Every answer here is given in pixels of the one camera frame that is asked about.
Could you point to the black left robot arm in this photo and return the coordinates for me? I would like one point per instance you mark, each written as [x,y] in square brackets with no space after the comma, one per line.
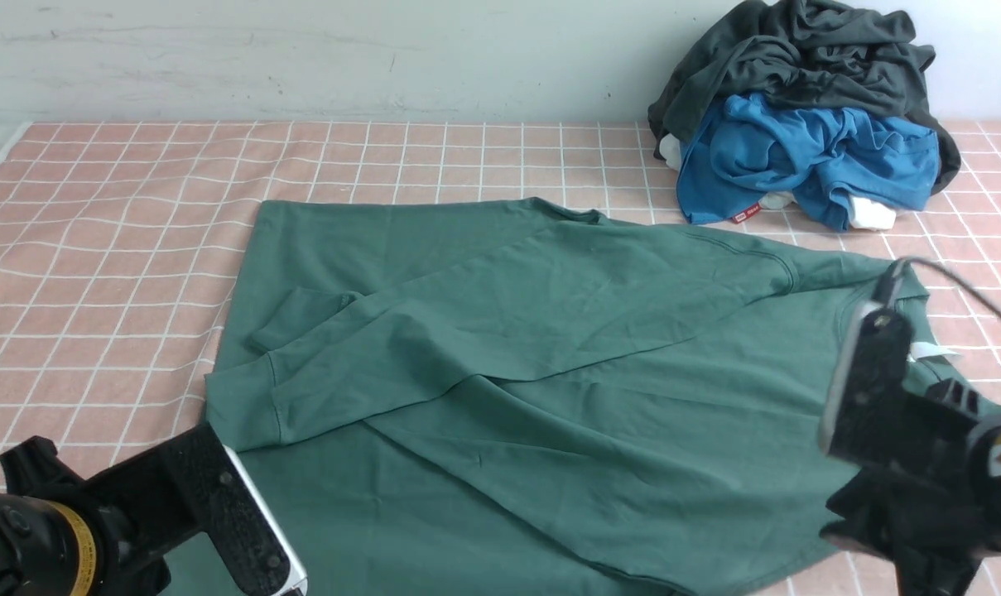
[56,539]

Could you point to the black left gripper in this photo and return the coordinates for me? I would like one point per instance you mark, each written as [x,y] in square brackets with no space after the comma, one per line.
[32,469]

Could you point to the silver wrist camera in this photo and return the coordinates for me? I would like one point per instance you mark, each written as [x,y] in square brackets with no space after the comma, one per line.
[152,503]
[868,381]

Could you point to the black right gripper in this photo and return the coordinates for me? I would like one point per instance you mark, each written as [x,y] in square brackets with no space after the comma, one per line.
[933,511]

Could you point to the blue crumpled garment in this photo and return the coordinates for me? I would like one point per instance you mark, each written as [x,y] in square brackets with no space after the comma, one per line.
[745,148]

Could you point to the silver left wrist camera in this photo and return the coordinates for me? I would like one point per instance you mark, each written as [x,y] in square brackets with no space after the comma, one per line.
[152,503]

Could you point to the dark grey crumpled garment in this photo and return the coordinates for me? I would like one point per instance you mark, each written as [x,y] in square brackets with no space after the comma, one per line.
[806,54]

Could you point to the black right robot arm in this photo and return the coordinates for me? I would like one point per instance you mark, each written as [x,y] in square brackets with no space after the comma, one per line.
[927,494]

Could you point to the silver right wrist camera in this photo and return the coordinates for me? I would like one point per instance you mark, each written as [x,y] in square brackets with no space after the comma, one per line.
[868,381]

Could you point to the pink checkered tablecloth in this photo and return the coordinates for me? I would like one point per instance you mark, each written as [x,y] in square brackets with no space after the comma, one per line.
[120,244]

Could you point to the green long-sleeve shirt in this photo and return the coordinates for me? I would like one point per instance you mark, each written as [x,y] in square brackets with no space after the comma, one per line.
[513,398]

